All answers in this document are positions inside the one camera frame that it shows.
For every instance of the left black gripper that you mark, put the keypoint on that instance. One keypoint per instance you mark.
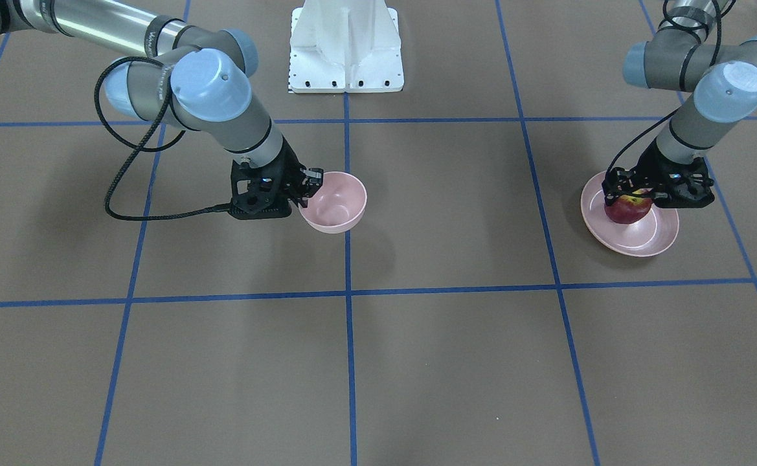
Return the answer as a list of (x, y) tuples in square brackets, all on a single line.
[(651, 162)]

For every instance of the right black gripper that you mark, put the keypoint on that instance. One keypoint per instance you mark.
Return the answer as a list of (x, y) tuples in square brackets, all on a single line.
[(290, 168)]

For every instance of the red apple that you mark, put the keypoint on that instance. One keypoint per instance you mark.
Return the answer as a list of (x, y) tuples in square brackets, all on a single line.
[(626, 211)]

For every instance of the pink bowl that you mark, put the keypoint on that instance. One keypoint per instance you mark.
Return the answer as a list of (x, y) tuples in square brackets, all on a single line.
[(339, 204)]

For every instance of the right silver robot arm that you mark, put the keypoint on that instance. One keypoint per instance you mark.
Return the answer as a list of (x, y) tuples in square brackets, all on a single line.
[(193, 79)]

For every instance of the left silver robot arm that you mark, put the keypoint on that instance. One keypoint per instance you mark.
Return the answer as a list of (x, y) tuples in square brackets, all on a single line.
[(686, 55)]

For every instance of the pink plate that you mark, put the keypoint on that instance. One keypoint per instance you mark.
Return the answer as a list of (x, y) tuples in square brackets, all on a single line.
[(632, 226)]

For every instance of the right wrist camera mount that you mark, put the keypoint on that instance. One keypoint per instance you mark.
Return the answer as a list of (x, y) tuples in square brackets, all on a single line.
[(258, 198)]

